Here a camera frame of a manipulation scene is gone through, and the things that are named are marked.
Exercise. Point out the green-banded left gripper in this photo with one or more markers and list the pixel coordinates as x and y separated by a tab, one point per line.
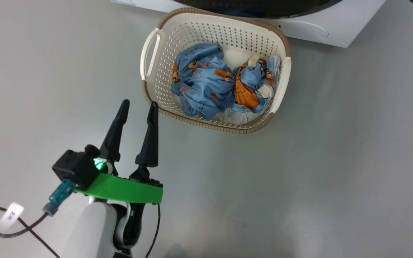
127	190

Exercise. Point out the blue bear-print garment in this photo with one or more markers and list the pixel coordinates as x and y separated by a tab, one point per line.
201	84

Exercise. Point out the blue and orange garment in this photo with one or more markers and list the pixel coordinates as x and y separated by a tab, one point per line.
249	86

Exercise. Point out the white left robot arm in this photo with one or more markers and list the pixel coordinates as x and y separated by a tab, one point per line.
91	229

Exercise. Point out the cream perforated laundry basket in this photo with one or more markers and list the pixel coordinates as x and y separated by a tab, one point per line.
192	32

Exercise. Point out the white washing machine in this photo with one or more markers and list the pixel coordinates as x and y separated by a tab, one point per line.
314	25

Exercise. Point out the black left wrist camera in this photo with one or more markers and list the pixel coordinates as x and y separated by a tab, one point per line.
74	166

